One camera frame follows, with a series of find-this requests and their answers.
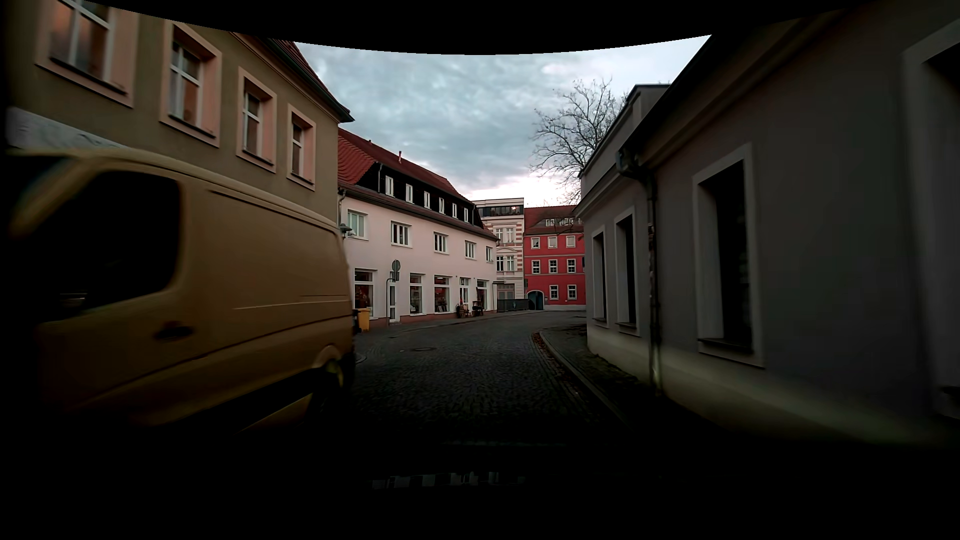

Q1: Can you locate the grey building with white-framed windows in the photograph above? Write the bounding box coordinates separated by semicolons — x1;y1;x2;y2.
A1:
642;0;960;449

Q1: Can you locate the yellow van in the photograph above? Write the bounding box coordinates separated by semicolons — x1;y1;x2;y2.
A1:
3;147;358;440

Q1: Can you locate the grey building with flat roof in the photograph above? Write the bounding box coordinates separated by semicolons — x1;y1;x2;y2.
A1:
576;84;670;385

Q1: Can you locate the bare tree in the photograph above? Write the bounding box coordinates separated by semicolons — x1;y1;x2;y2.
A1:
529;77;628;205

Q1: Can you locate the cobbled pavement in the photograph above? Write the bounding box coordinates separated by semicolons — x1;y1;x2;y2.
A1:
540;324;721;436

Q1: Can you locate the dark cobblestone road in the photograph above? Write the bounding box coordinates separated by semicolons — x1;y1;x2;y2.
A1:
341;309;646;481

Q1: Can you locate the car's own bonnet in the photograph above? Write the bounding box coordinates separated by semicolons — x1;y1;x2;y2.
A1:
225;438;721;540

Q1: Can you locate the pale building with balconies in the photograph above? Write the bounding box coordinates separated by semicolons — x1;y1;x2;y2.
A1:
473;197;527;312

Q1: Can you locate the beige building with pink-framed windows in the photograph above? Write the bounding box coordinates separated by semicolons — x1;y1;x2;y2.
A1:
3;0;355;226

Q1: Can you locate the pavement along white building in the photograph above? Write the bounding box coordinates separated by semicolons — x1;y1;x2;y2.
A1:
356;309;537;339

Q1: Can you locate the white building with red roof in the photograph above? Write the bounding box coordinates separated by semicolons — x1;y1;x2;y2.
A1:
336;128;500;328

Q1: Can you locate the road sign on post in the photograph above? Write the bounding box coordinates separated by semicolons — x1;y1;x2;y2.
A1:
385;259;402;325

